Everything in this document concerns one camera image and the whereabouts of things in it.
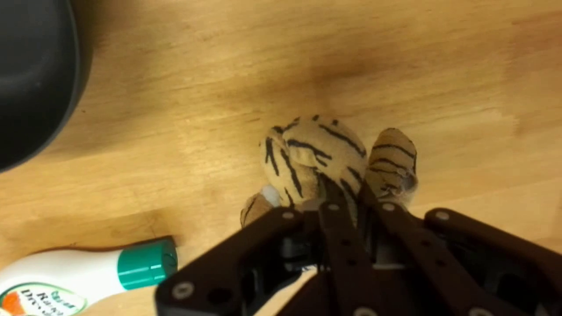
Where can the black bowl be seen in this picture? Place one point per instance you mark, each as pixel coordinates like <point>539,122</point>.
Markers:
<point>43,66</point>

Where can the white bottle green cap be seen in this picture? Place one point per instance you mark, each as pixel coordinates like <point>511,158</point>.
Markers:
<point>68,280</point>

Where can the striped tiger plush toy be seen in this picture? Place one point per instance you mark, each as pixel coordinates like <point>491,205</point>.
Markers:
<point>300,154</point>

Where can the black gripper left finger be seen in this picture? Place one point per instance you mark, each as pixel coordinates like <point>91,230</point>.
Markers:
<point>242,272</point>

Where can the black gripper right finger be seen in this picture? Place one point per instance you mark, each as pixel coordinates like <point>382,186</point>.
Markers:
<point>456,265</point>

